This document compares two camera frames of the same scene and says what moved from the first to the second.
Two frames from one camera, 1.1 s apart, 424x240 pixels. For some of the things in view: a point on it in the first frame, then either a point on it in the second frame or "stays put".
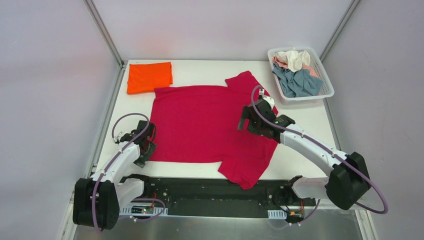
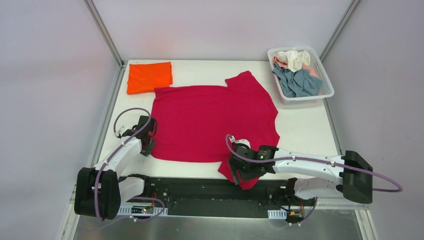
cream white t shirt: x=295 y=61 stays put
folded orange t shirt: x=144 y=77 stays put
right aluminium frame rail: x=352 y=7 stays put
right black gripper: x=247 y=118 to x=238 y=171
